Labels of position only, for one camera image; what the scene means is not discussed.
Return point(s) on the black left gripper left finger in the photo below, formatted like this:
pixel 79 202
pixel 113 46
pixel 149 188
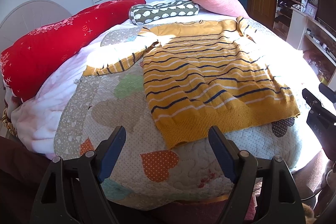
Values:
pixel 70 190

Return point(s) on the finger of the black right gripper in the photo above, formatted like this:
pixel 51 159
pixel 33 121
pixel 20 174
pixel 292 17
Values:
pixel 310 99
pixel 327 92

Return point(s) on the yellow striped knit sweater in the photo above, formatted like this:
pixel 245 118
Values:
pixel 202 74

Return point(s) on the white shelf unit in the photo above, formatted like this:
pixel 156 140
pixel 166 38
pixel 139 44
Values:
pixel 307 35

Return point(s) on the patchwork heart quilt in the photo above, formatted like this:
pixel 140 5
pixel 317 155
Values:
pixel 147 174

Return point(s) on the black television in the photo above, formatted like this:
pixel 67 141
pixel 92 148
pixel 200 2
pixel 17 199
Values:
pixel 326 14

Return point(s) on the white alarm clock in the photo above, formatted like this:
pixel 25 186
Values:
pixel 311 10

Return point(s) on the red long bolster pillow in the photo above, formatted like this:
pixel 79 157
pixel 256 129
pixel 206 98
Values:
pixel 34 57

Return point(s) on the round white headboard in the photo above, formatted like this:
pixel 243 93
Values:
pixel 27 17

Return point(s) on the green sheep pattern pillow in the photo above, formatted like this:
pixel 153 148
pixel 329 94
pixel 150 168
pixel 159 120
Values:
pixel 144 13

